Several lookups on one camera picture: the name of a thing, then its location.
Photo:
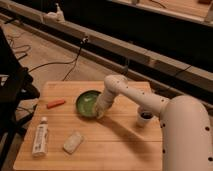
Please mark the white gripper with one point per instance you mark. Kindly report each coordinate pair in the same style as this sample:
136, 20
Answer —
104, 102

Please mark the green ceramic bowl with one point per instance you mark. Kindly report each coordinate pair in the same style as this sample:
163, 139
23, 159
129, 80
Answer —
85, 103

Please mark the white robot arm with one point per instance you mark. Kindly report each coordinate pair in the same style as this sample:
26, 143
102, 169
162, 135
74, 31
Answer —
185, 124

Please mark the white cup with dark liquid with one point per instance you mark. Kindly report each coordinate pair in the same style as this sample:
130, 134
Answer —
143, 117

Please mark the white sponge block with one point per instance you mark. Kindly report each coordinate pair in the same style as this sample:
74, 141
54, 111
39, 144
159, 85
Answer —
72, 142

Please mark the orange carrot stick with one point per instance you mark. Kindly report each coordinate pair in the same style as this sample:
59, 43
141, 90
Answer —
55, 103

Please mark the white tube with cap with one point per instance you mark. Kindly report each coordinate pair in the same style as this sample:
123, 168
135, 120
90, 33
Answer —
40, 140

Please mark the black chair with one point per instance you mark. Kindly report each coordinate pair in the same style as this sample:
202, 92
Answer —
15, 86

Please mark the long metal rail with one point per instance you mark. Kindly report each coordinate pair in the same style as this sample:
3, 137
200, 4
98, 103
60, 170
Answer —
166, 48

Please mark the white object on rail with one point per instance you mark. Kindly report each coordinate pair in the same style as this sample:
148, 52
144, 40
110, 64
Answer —
58, 15

